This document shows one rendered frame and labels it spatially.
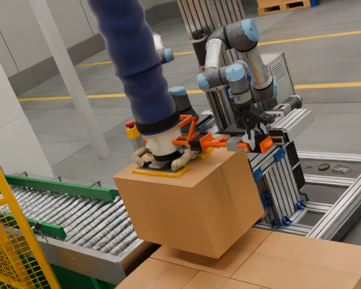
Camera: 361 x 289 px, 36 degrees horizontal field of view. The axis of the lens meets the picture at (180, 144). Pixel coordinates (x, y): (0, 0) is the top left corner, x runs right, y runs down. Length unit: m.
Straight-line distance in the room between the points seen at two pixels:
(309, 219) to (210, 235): 1.17
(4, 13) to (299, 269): 10.77
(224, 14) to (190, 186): 1.11
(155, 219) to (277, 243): 0.64
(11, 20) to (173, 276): 10.33
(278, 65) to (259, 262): 1.27
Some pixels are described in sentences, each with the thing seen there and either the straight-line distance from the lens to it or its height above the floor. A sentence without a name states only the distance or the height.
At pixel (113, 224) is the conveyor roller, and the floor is 0.55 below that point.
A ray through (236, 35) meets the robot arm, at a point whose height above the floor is 1.58.
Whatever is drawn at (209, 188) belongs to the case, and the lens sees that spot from 2.60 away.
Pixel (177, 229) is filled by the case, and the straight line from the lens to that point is 2.79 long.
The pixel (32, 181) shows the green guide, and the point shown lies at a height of 0.63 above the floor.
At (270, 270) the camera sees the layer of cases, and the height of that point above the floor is 0.54.
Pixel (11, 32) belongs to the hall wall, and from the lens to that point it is 12.76.
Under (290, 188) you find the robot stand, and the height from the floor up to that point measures 0.39.
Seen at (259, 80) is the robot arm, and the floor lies 1.29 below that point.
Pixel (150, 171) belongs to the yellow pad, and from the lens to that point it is 2.79.
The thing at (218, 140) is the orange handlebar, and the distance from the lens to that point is 2.54.
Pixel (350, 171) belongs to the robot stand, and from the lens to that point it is 4.10.
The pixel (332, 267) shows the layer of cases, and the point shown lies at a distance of 2.67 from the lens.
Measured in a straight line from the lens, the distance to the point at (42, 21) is 6.21.
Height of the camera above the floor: 2.15
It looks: 21 degrees down
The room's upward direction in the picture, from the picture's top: 21 degrees counter-clockwise
